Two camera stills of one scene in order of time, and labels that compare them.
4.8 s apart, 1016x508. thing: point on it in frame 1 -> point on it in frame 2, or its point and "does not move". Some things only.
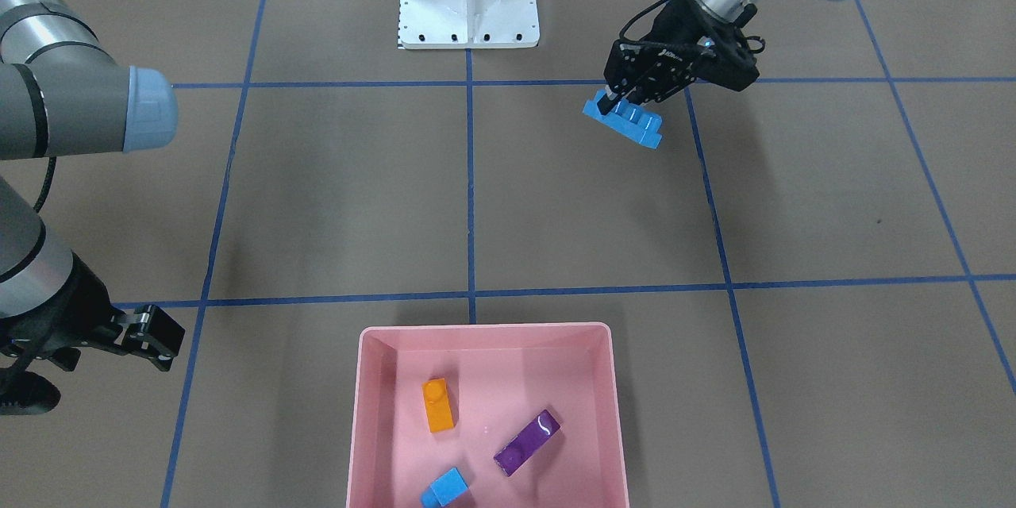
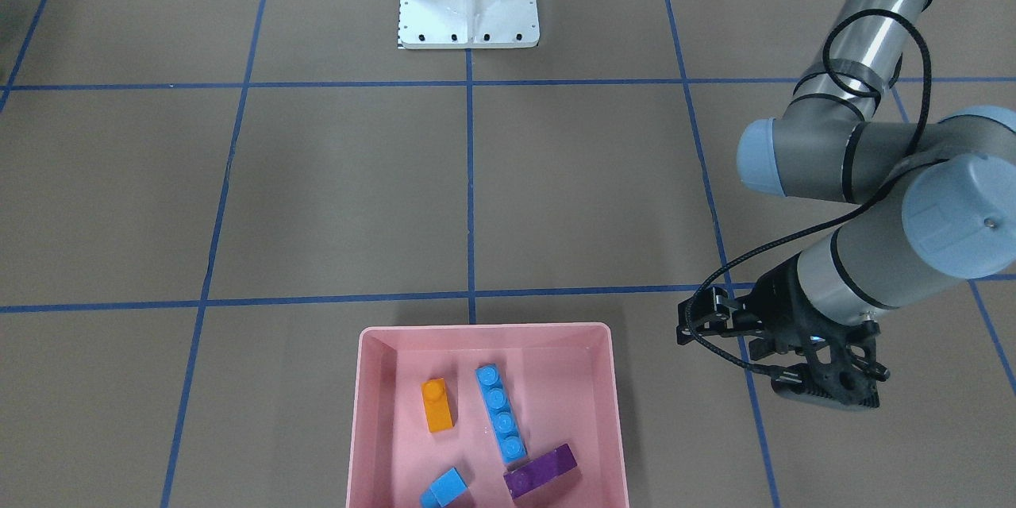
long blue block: [633, 121] -> [507, 431]
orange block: [437, 403] does not move
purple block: [527, 442] -> [540, 471]
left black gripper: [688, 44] -> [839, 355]
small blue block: [444, 490] does not move
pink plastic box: [498, 377] does not move
